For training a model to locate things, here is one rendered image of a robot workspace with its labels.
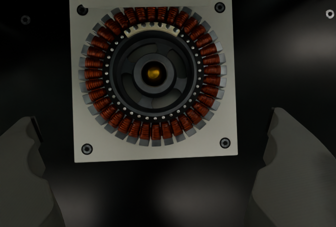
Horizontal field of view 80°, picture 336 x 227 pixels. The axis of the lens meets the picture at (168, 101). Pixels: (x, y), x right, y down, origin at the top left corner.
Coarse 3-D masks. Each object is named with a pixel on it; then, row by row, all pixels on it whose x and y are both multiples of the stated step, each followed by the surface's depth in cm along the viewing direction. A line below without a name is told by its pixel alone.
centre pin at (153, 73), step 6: (150, 66) 16; (156, 66) 16; (162, 66) 17; (144, 72) 16; (150, 72) 16; (156, 72) 16; (162, 72) 16; (144, 78) 16; (150, 78) 16; (156, 78) 16; (162, 78) 16; (150, 84) 16; (156, 84) 16
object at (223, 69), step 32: (96, 32) 15; (128, 32) 15; (160, 32) 15; (192, 32) 15; (96, 64) 15; (128, 64) 17; (192, 64) 16; (96, 96) 15; (128, 96) 17; (160, 96) 17; (192, 96) 15; (128, 128) 15; (160, 128) 15; (192, 128) 15
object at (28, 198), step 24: (24, 120) 10; (0, 144) 8; (24, 144) 8; (0, 168) 7; (24, 168) 7; (0, 192) 6; (24, 192) 6; (48, 192) 6; (0, 216) 6; (24, 216) 6; (48, 216) 6
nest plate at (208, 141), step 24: (72, 0) 18; (216, 0) 19; (72, 24) 18; (216, 24) 19; (72, 48) 18; (144, 48) 18; (72, 72) 18; (72, 96) 18; (168, 96) 19; (216, 120) 19; (96, 144) 18; (120, 144) 18; (192, 144) 19; (216, 144) 19
